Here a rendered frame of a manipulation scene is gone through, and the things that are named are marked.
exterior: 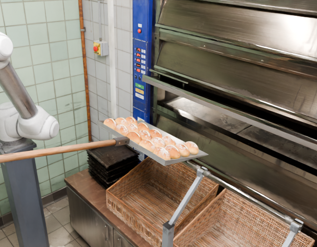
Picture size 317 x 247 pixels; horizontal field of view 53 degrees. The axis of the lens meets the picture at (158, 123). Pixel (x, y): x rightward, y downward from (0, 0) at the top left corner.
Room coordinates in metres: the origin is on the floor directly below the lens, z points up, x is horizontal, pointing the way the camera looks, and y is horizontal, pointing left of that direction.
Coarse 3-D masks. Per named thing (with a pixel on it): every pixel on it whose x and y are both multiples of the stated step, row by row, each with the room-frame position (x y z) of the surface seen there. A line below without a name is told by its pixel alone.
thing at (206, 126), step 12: (168, 108) 1.98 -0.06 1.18; (180, 120) 1.88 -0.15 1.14; (192, 120) 1.81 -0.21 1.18; (216, 132) 1.68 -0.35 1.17; (228, 132) 1.67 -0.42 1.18; (240, 144) 1.56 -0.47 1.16; (252, 144) 1.54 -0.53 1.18; (264, 156) 1.45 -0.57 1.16; (276, 156) 1.42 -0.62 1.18; (288, 168) 1.36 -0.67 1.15; (300, 168) 1.32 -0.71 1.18; (312, 168) 1.32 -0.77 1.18; (312, 180) 1.27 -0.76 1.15
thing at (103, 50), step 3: (96, 42) 2.43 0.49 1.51; (99, 42) 2.41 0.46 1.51; (102, 42) 2.41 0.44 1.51; (105, 42) 2.42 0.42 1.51; (96, 45) 2.42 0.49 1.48; (99, 45) 2.39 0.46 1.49; (102, 45) 2.40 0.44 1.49; (105, 45) 2.41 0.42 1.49; (99, 48) 2.39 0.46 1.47; (102, 48) 2.40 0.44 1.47; (105, 48) 2.41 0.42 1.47; (96, 51) 2.43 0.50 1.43; (99, 51) 2.39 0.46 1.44; (102, 51) 2.39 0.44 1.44; (105, 51) 2.41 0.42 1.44; (99, 54) 2.39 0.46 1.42; (102, 54) 2.39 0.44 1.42; (105, 54) 2.41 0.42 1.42
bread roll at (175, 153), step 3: (165, 147) 1.39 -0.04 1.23; (168, 147) 1.38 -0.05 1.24; (171, 147) 1.37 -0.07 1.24; (174, 147) 1.37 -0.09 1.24; (168, 150) 1.36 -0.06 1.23; (171, 150) 1.35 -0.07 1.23; (174, 150) 1.35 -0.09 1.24; (177, 150) 1.35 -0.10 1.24; (171, 153) 1.34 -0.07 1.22; (174, 153) 1.34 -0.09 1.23; (177, 153) 1.34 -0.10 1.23; (171, 156) 1.34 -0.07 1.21; (174, 156) 1.33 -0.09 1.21; (177, 156) 1.33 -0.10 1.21
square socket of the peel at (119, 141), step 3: (114, 138) 1.39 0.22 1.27; (117, 138) 1.40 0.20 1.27; (120, 138) 1.40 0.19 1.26; (123, 138) 1.41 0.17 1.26; (126, 138) 1.42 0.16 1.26; (129, 138) 1.43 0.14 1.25; (117, 141) 1.37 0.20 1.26; (120, 141) 1.38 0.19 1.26; (123, 141) 1.40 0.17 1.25; (126, 141) 1.41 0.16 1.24; (117, 144) 1.37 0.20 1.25; (120, 144) 1.38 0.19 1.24; (123, 144) 1.40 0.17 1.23; (126, 144) 1.41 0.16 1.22
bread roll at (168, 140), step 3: (162, 138) 1.51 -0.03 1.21; (165, 138) 1.50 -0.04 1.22; (168, 138) 1.49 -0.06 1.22; (171, 138) 1.50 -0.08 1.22; (165, 141) 1.48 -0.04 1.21; (168, 141) 1.48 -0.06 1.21; (171, 141) 1.48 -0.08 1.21; (174, 141) 1.49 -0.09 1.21; (168, 144) 1.47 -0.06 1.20; (171, 144) 1.47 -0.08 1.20; (174, 144) 1.48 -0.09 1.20
